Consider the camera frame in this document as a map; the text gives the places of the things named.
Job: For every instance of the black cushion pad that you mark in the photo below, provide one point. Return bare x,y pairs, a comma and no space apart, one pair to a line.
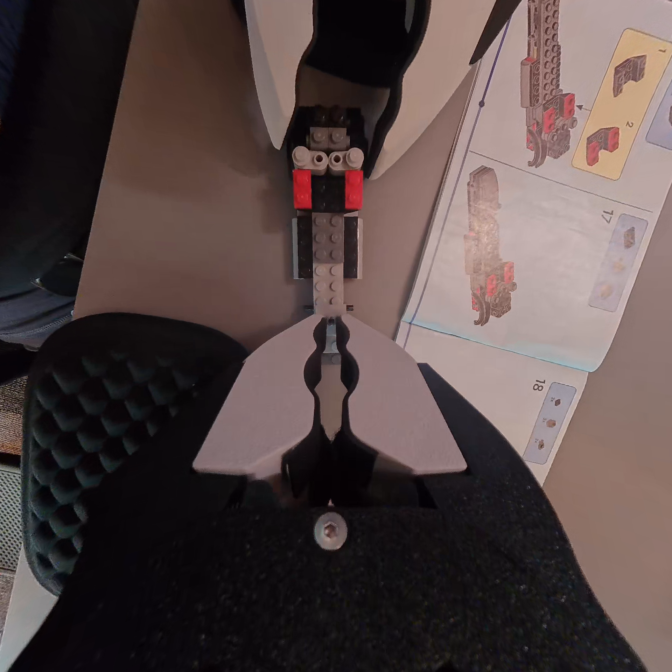
362,42
105,420

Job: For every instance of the brick instruction booklet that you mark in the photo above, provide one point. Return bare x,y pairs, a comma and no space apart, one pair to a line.
525,236

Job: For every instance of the grey black toy brick model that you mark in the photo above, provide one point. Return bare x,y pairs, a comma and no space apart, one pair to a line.
328,246

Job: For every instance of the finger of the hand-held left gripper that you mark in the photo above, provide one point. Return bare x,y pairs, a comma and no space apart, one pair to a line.
441,68
278,52

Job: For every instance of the small light grey brick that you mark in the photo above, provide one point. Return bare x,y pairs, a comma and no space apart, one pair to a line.
332,341

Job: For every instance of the person's black pants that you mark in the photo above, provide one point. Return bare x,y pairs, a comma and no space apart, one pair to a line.
42,157

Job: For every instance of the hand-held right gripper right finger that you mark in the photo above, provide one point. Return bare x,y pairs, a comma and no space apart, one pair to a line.
404,414

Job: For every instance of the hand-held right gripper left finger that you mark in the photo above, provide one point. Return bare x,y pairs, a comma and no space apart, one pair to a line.
257,414

